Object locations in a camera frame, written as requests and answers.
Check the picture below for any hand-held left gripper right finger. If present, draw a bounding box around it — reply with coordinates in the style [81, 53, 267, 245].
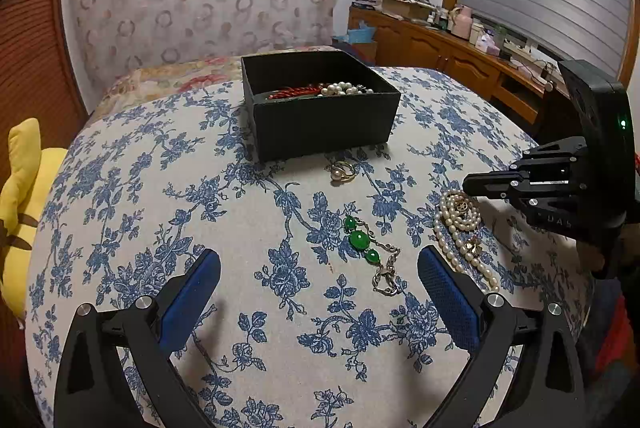
[417, 245, 587, 428]

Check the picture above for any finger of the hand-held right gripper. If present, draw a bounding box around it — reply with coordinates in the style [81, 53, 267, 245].
[462, 137, 592, 203]

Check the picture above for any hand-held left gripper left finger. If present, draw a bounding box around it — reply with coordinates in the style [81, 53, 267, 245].
[52, 248, 222, 428]

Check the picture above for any long pearl necklace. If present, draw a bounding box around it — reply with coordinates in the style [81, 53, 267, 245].
[432, 189, 502, 294]

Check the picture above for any green stone chain bracelet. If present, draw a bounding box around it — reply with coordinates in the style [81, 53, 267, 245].
[342, 213, 404, 297]

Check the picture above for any gold pearl ring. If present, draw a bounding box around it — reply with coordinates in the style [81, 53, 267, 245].
[329, 160, 357, 184]

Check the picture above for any white pearl bracelet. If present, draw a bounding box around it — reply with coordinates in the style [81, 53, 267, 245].
[315, 80, 376, 98]

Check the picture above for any black storage box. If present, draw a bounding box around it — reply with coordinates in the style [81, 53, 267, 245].
[240, 48, 403, 163]

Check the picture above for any red bead bracelet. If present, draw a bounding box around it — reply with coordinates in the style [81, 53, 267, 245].
[266, 82, 324, 102]

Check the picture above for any blue floral tablecloth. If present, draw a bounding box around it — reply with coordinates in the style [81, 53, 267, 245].
[27, 65, 597, 428]

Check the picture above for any wooden sideboard cabinet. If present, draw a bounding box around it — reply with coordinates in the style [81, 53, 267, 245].
[347, 3, 567, 120]

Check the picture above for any pink thermos jug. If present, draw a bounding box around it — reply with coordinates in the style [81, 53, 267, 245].
[449, 4, 474, 37]

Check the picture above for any yellow plush toy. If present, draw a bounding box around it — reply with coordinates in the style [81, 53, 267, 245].
[0, 117, 69, 320]

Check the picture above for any cardboard box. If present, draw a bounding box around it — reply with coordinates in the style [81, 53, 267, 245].
[382, 0, 434, 22]

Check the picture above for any blue plastic bag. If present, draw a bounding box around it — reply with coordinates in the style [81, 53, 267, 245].
[332, 20, 377, 44]

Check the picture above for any floral bed blanket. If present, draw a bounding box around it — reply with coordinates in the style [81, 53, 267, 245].
[92, 45, 342, 120]

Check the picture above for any brown louvered wooden wardrobe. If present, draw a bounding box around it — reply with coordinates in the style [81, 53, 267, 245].
[0, 0, 94, 149]

